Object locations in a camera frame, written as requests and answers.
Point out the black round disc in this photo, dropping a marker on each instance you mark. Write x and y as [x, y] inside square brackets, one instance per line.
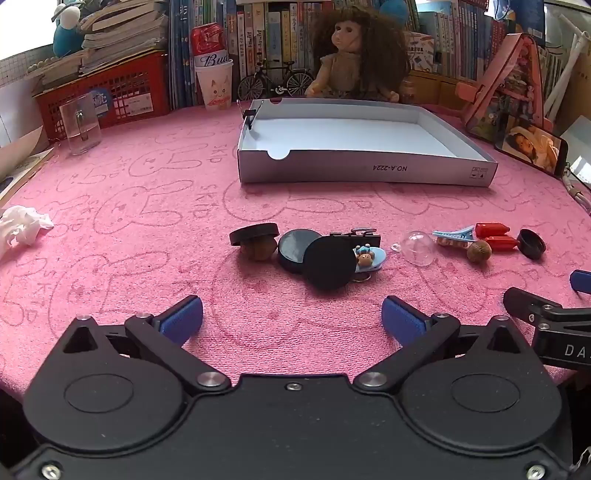
[328, 263]
[295, 247]
[254, 232]

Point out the pink triangular pencil case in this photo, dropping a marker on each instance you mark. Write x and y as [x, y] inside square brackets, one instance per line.
[512, 83]

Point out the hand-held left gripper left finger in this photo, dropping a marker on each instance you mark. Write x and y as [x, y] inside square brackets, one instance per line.
[182, 318]

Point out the large red plastic basket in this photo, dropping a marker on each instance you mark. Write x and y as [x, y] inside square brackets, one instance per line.
[129, 92]

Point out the black binder clip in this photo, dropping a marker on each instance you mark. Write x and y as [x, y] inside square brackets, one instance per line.
[369, 241]
[249, 115]

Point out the small brown jar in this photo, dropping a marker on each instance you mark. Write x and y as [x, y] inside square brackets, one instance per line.
[407, 92]

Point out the pink plastic holder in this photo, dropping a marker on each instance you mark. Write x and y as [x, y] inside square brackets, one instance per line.
[468, 91]

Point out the small blue fish toy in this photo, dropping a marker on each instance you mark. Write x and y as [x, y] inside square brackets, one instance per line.
[367, 258]

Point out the black smartphone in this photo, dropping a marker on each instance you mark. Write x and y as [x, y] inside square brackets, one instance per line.
[531, 143]

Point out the white plastic pipes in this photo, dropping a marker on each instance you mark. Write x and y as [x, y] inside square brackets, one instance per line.
[575, 46]

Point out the curly brown-haired doll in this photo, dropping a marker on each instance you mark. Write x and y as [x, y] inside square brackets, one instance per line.
[351, 60]

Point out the colourful printed carton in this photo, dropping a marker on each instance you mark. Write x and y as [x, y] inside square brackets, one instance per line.
[420, 50]

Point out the red beer can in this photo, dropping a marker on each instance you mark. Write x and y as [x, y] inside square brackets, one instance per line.
[210, 46]

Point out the stack of lying books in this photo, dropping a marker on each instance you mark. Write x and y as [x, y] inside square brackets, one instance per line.
[124, 27]

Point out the white cardboard tray box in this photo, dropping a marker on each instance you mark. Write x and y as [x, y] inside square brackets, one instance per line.
[346, 134]

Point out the clear glass cup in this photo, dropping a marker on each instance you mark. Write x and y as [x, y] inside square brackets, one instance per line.
[81, 134]

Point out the clear plastic dome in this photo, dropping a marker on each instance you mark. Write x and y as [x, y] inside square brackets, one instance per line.
[418, 247]

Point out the pink bunny-print cloth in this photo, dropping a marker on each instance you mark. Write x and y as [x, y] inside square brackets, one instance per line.
[138, 207]

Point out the black round bottle cap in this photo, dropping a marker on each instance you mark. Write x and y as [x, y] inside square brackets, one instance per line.
[531, 244]

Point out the row of standing books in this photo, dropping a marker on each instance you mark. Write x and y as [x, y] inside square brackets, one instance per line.
[277, 27]

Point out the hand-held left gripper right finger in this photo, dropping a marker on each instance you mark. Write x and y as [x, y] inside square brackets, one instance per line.
[401, 318]

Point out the black miniature bicycle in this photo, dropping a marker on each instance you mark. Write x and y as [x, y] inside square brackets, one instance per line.
[300, 82]

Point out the wooden drawer box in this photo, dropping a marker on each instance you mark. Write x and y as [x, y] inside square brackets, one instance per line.
[438, 87]

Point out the blue and white plush toy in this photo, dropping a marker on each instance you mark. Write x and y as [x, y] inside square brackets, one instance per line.
[67, 39]

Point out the white cat paper cup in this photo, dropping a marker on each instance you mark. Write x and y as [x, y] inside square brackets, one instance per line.
[214, 87]

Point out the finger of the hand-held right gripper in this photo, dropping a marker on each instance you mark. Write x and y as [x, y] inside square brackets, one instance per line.
[526, 302]
[581, 281]

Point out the crumpled white tissue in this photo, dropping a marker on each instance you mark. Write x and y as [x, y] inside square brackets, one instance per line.
[21, 226]

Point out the yellowish paper booklet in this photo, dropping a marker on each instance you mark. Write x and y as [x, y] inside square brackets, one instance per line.
[18, 170]

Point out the large blue plush toy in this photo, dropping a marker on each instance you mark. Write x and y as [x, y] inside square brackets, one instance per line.
[395, 9]

